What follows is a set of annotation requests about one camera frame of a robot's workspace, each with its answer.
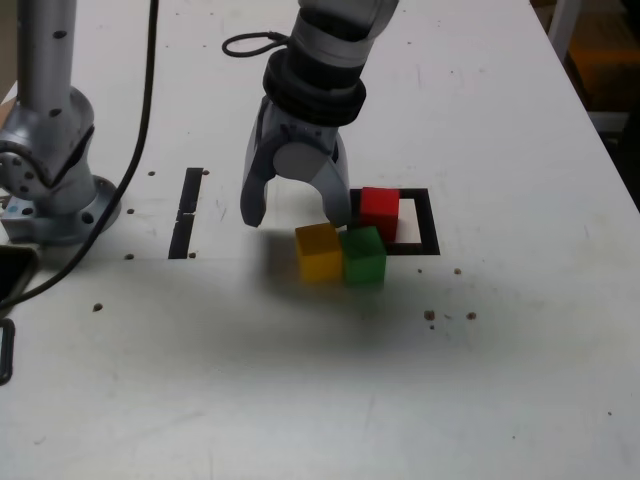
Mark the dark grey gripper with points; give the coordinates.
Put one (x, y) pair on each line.
(300, 131)

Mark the yellow cube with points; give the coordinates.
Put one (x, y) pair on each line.
(320, 255)

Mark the red cube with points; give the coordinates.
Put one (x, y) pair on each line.
(380, 207)

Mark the green cube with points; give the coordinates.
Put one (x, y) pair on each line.
(365, 260)

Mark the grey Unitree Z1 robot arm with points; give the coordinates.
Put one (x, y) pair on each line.
(45, 60)

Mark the black tape square outline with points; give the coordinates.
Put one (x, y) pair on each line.
(430, 225)

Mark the black tape strip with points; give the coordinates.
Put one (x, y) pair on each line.
(187, 200)

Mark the grey box with blue label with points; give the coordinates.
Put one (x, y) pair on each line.
(17, 222)

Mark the dark flat device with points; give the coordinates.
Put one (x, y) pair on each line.
(10, 275)

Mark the yellow brown box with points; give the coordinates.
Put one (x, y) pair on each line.
(605, 60)

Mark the black clamp frame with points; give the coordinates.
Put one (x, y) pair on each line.
(12, 350)

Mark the white post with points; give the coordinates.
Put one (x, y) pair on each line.
(560, 25)

